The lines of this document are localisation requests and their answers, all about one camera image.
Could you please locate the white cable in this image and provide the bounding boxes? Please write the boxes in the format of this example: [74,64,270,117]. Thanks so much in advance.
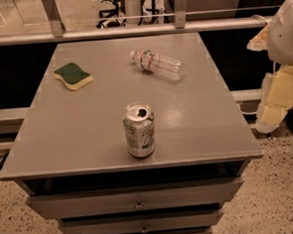
[237,101,259,117]

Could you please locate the grey metal railing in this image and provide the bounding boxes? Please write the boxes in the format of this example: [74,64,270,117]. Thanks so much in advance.
[0,0,293,47]

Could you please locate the black office chair base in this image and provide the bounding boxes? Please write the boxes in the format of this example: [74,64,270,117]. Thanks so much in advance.
[96,0,124,29]

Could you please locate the green yellow sponge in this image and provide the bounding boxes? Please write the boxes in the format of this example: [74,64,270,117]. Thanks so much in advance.
[54,62,93,91]

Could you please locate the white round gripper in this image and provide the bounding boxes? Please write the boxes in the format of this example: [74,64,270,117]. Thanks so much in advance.
[246,0,293,134]

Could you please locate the grey drawer cabinet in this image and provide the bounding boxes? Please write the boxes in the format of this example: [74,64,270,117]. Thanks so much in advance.
[1,33,261,234]

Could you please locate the middle grey drawer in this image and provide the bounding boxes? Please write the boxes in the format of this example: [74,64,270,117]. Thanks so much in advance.
[60,208,223,234]

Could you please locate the silver green soda can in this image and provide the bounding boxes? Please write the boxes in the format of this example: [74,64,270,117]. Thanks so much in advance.
[123,101,155,158]

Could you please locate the clear plastic water bottle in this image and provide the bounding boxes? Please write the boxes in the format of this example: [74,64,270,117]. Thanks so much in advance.
[130,50,184,81]

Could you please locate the top grey drawer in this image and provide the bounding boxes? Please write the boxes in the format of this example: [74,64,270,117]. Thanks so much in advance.
[26,176,243,220]

